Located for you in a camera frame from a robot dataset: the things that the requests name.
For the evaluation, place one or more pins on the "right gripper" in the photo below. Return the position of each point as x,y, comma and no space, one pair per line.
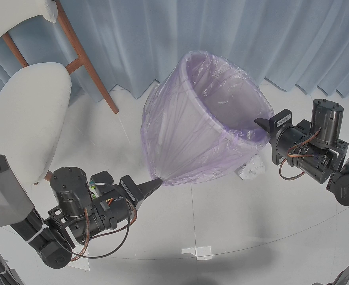
290,142

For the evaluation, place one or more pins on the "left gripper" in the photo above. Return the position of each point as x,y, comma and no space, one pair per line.
115,212

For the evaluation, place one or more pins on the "purple plastic bag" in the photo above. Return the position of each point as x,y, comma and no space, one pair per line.
245,135

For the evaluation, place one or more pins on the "white paper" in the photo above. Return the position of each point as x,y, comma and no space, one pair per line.
253,168

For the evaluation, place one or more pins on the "white trash bin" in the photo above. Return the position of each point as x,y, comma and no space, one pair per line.
186,135

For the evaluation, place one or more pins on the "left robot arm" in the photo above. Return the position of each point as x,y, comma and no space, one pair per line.
5,188

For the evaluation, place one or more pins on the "white cushioned wooden chair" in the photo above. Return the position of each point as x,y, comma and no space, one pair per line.
29,114

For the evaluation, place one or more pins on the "pale blue curtain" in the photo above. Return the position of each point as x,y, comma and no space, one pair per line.
133,25

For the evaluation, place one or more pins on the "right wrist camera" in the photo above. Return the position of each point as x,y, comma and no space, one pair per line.
303,126

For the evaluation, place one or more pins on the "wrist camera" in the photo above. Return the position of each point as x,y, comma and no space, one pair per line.
303,126
103,178

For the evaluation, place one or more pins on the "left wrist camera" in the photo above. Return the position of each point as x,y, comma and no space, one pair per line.
103,178

